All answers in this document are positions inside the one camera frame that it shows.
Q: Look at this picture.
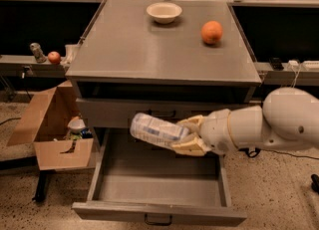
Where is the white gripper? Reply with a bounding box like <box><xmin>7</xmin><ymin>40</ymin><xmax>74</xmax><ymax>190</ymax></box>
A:
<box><xmin>170</xmin><ymin>110</ymin><xmax>237</xmax><ymax>156</ymax></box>

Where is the clear blue-labelled plastic bottle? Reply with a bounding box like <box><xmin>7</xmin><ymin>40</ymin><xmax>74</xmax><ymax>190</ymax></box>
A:
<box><xmin>130</xmin><ymin>113</ymin><xmax>189</xmax><ymax>149</ymax></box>

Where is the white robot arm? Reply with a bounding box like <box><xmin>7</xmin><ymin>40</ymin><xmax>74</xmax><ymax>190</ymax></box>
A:
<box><xmin>171</xmin><ymin>87</ymin><xmax>319</xmax><ymax>156</ymax></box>

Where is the grey drawer cabinet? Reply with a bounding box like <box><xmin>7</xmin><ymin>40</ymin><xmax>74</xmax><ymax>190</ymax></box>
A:
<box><xmin>65</xmin><ymin>0</ymin><xmax>263</xmax><ymax>157</ymax></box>

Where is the open grey lower drawer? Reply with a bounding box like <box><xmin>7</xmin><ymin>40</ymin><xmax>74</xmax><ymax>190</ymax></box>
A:
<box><xmin>73</xmin><ymin>128</ymin><xmax>247</xmax><ymax>227</ymax></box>

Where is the orange fruit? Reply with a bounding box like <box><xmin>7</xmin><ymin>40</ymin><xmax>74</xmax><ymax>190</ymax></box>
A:
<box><xmin>200</xmin><ymin>21</ymin><xmax>223</xmax><ymax>45</ymax></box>

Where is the black phone on shelf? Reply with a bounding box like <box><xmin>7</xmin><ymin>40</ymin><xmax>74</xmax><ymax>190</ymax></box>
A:
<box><xmin>269</xmin><ymin>58</ymin><xmax>284</xmax><ymax>71</ymax></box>

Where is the white bowl in box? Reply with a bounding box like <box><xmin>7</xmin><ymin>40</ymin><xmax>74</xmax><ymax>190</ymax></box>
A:
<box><xmin>68</xmin><ymin>118</ymin><xmax>86</xmax><ymax>133</ymax></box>

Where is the white power strip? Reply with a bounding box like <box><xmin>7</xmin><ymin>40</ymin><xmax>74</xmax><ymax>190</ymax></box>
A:
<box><xmin>287</xmin><ymin>60</ymin><xmax>319</xmax><ymax>71</ymax></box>

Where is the open cardboard box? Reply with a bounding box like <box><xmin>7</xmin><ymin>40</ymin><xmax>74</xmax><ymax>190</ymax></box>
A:
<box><xmin>7</xmin><ymin>81</ymin><xmax>94</xmax><ymax>170</ymax></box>

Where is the red apple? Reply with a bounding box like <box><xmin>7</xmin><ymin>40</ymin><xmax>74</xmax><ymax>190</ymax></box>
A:
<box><xmin>48</xmin><ymin>51</ymin><xmax>61</xmax><ymax>64</ymax></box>

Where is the small grey figurine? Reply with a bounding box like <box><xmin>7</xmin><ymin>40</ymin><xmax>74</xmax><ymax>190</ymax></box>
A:
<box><xmin>30</xmin><ymin>43</ymin><xmax>47</xmax><ymax>63</ymax></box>

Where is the black power adapter with cable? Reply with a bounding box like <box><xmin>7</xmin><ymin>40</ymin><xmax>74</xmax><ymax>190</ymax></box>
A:
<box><xmin>241</xmin><ymin>148</ymin><xmax>318</xmax><ymax>160</ymax></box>

